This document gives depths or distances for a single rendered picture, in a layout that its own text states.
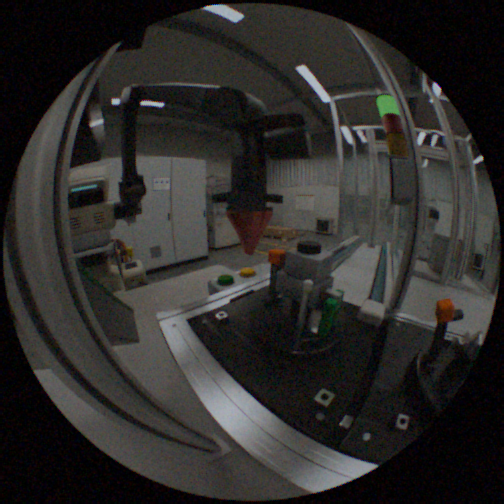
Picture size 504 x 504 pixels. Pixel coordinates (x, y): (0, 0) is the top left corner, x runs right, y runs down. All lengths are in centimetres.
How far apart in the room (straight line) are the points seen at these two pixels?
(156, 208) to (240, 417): 310
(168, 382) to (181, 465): 16
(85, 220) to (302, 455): 86
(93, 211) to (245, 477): 86
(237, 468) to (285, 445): 11
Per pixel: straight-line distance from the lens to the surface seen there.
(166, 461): 30
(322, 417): 18
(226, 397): 19
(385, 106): 41
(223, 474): 28
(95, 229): 80
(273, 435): 18
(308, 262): 17
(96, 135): 15
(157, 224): 314
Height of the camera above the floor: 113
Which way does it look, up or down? 16 degrees down
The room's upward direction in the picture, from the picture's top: straight up
